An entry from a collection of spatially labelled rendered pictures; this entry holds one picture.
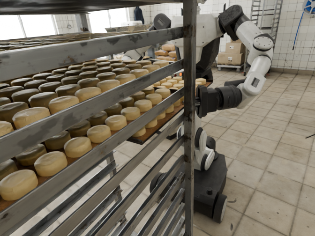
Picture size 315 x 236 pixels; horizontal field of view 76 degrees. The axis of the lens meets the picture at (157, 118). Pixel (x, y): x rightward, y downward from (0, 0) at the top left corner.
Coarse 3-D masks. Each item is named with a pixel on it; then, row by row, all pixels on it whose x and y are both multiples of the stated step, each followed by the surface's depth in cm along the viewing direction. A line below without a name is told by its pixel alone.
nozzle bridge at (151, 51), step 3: (153, 45) 280; (156, 45) 278; (150, 48) 290; (153, 48) 289; (147, 51) 298; (150, 51) 292; (153, 51) 291; (114, 54) 240; (117, 54) 243; (150, 54) 295; (153, 54) 292; (108, 57) 253; (111, 57) 250; (153, 57) 294
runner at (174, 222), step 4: (180, 204) 93; (184, 204) 89; (180, 208) 91; (184, 208) 90; (176, 212) 89; (180, 212) 86; (176, 216) 87; (180, 216) 87; (172, 220) 86; (176, 220) 83; (172, 224) 84; (176, 224) 84; (168, 228) 82; (172, 228) 81; (164, 232) 81; (168, 232) 78
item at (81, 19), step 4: (76, 16) 77; (80, 16) 76; (84, 16) 78; (76, 20) 78; (80, 20) 77; (84, 20) 78; (80, 24) 77; (84, 24) 78; (80, 28) 78; (84, 28) 78; (88, 28) 80; (112, 156) 106; (108, 160) 106; (112, 172) 109; (120, 196) 119; (116, 200) 119; (124, 216) 126
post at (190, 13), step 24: (192, 0) 54; (192, 24) 56; (192, 48) 59; (192, 72) 62; (192, 96) 66; (192, 120) 69; (192, 144) 74; (192, 168) 79; (192, 192) 85; (192, 216) 92
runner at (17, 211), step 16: (176, 96) 62; (160, 112) 55; (128, 128) 44; (112, 144) 40; (80, 160) 34; (96, 160) 37; (64, 176) 32; (32, 192) 28; (48, 192) 30; (16, 208) 26; (32, 208) 28; (0, 224) 25
